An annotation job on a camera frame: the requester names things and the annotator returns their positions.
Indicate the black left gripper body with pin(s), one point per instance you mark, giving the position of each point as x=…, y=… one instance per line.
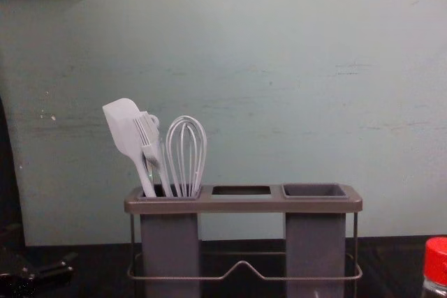
x=14, y=277

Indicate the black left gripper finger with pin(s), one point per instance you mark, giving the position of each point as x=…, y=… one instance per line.
x=66, y=259
x=52, y=273

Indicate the grey plastic utensil cup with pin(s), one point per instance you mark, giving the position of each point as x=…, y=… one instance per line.
x=171, y=242
x=316, y=242

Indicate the white silicone spatula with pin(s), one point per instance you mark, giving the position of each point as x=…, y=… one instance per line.
x=120, y=120

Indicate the white silicone basting brush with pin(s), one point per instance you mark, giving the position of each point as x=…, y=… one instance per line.
x=145, y=130

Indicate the white silicone whisk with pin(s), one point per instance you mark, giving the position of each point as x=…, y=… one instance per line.
x=185, y=158

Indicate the black table cloth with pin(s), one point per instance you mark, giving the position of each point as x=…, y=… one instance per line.
x=244, y=263

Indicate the glass bottle with red cap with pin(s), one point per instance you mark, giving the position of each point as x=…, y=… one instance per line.
x=436, y=259

